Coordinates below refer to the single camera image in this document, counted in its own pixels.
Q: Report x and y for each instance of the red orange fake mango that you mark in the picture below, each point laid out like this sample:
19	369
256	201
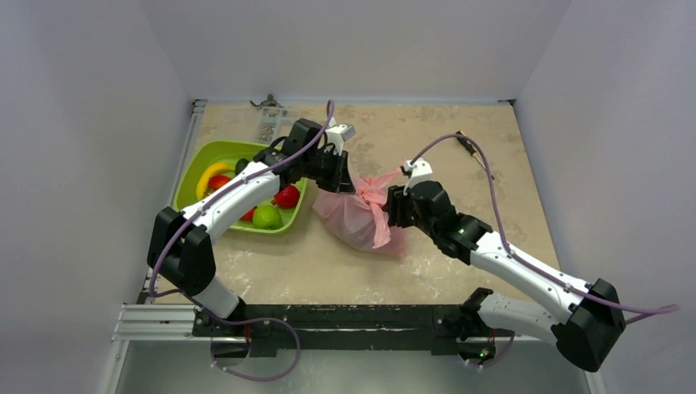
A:
218	181

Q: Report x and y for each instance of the dark green fake avocado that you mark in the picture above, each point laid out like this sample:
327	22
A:
241	165

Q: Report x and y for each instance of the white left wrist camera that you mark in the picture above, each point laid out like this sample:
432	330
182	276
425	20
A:
337	135

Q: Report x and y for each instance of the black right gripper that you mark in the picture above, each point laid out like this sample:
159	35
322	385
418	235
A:
397	207

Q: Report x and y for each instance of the yellow fake banana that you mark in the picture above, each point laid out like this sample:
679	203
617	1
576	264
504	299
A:
219	168

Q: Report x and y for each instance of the red round fake fruit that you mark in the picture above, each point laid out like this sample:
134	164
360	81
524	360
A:
248	217

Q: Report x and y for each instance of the dark metal clamp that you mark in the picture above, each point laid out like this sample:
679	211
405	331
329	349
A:
269	102

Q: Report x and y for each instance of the pink plastic bag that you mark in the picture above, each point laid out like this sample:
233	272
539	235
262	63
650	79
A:
358	219

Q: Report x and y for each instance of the black yellow screwdriver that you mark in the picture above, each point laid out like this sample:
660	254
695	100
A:
473	152

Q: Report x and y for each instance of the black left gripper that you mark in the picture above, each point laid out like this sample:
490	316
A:
340	180

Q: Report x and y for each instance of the red fake pomegranate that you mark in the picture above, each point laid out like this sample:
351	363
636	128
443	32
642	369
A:
287	198

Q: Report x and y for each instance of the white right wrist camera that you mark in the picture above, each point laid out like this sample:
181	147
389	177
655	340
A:
417	171

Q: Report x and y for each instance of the aluminium frame rail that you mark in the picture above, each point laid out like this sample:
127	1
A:
146	321

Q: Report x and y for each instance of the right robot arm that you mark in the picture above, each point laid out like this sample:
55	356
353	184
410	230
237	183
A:
571	314

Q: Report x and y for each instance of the green fake apple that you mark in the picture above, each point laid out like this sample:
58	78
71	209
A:
267	217

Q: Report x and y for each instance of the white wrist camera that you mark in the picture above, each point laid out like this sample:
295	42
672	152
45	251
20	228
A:
337	135
417	171

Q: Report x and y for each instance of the clear plastic screw box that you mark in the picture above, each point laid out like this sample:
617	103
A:
260	125

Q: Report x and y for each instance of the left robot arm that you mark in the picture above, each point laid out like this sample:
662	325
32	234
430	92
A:
181	246

